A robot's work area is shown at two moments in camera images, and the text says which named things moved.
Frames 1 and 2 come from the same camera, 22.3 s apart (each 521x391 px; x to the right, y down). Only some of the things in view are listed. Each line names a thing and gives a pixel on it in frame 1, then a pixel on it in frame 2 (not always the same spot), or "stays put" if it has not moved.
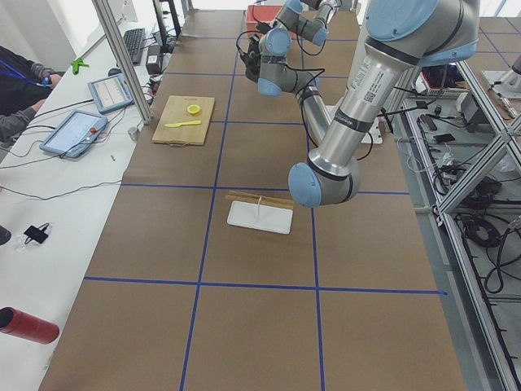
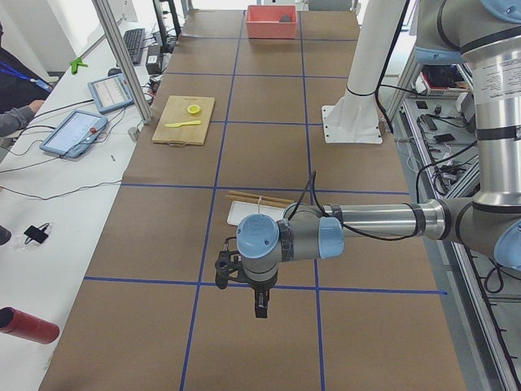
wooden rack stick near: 275,202 stays put
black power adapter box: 154,59 stays put
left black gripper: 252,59 to 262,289
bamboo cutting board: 185,120 stays put
